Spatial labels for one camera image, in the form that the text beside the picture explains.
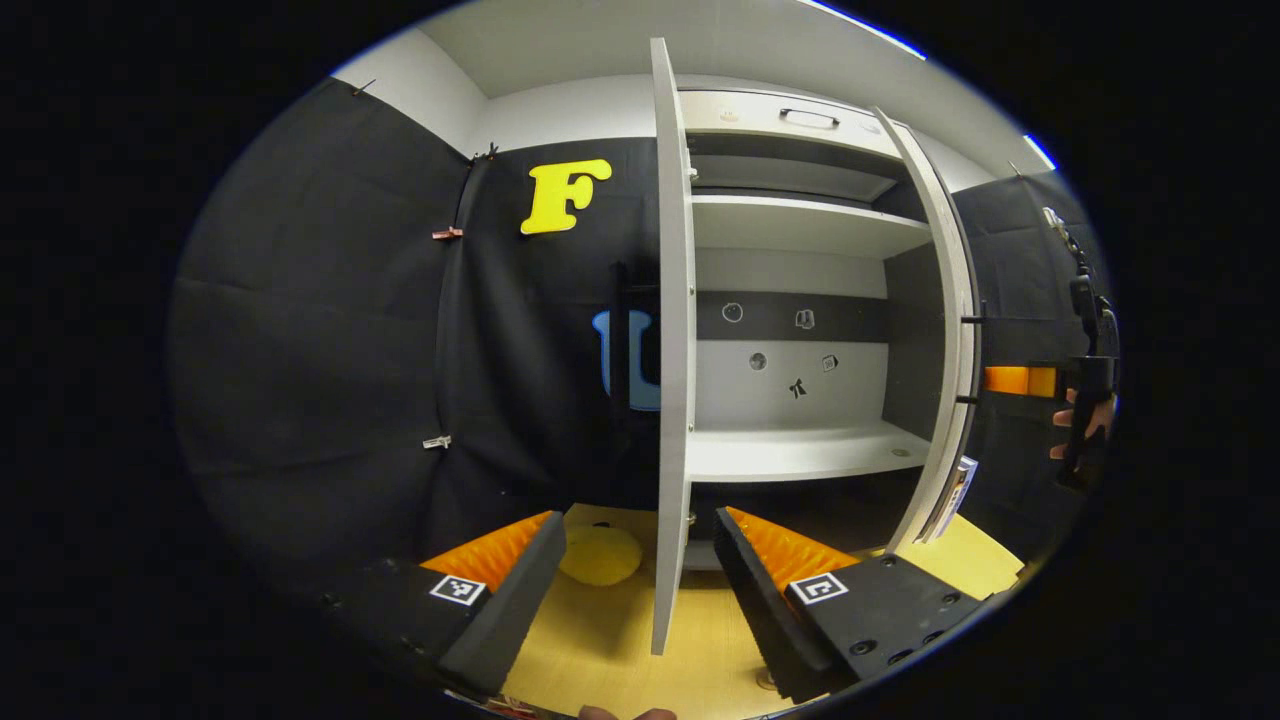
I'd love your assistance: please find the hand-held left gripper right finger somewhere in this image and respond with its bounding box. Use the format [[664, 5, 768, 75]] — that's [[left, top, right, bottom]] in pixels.
[[713, 505, 1004, 706]]

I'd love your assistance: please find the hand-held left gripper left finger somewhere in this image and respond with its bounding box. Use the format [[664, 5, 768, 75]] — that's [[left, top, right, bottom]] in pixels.
[[320, 510, 569, 698]]

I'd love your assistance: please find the white cabinet door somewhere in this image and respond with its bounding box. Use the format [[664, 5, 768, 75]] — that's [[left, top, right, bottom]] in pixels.
[[650, 38, 699, 656], [870, 105, 986, 558]]

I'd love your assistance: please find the white cabinet shelf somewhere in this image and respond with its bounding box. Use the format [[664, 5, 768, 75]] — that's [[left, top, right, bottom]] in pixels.
[[690, 194, 936, 261], [690, 420, 933, 484]]

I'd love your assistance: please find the white and grey cabinet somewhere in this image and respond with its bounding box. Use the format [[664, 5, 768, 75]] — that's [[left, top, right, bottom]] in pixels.
[[680, 88, 966, 571]]

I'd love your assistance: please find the white cabinet drawer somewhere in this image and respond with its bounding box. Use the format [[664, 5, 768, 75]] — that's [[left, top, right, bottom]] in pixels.
[[682, 90, 911, 162]]

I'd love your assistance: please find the yellow plush toy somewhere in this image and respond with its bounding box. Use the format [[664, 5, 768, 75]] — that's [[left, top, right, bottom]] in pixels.
[[557, 524, 645, 589]]

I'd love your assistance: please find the small white box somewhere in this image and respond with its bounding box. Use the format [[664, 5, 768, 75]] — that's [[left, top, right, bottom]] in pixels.
[[920, 455, 982, 546]]

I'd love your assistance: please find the black backdrop cloth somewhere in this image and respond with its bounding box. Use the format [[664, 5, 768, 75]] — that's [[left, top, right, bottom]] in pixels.
[[165, 75, 1113, 601]]

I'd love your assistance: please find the long ceiling light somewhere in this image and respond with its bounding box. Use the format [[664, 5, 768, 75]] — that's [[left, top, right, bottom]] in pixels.
[[800, 0, 929, 61]]

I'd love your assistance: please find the black door handle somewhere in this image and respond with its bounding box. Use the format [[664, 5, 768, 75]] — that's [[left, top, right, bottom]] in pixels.
[[955, 298, 991, 408], [608, 260, 661, 411]]

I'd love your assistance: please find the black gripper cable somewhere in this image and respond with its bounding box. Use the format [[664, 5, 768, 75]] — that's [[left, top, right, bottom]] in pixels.
[[1040, 205, 1101, 301]]

